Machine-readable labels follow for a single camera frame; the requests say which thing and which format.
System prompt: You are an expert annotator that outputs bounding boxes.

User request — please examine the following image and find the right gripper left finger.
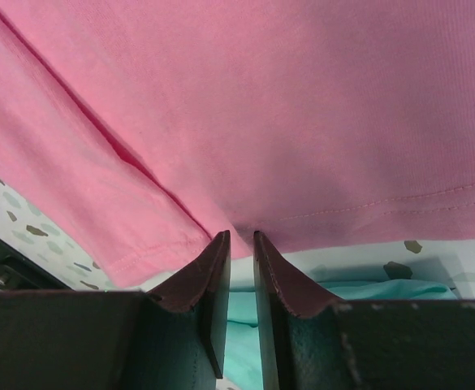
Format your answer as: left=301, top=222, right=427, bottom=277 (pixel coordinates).
left=0, top=232, right=230, bottom=389

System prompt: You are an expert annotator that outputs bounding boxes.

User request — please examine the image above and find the folded teal t shirt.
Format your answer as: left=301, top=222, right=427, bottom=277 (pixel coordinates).
left=223, top=279, right=457, bottom=389

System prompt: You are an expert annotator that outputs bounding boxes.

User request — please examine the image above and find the pink t shirt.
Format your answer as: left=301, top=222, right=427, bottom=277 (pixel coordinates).
left=0, top=1, right=475, bottom=287

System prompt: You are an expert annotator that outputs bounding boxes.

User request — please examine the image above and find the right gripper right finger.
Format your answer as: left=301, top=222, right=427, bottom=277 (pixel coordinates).
left=253, top=232, right=475, bottom=389

